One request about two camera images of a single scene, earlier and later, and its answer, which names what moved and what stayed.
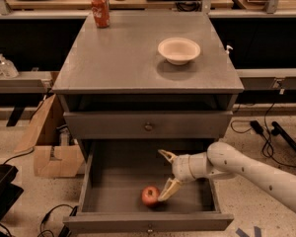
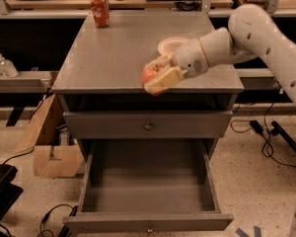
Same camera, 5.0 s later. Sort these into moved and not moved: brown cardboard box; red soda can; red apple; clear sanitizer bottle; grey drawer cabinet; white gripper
Moved: white gripper; red apple
Not moved: grey drawer cabinet; red soda can; brown cardboard box; clear sanitizer bottle
